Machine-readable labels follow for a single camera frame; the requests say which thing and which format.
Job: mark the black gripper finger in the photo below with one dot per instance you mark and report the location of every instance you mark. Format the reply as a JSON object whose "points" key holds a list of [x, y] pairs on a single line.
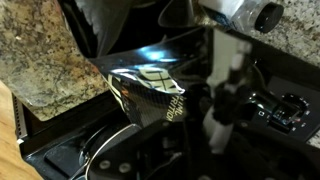
{"points": [[153, 153]]}

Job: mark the black frying pan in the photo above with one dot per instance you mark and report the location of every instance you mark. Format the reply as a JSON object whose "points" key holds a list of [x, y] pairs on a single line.
{"points": [[104, 142]]}

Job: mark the black electric stove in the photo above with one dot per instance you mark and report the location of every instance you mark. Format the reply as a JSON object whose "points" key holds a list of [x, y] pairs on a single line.
{"points": [[53, 147]]}

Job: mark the black air fryer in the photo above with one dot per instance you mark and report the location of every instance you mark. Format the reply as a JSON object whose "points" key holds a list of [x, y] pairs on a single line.
{"points": [[240, 130]]}

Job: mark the wooden lower cabinets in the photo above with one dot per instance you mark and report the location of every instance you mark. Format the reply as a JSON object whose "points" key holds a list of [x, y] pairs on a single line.
{"points": [[12, 167]]}

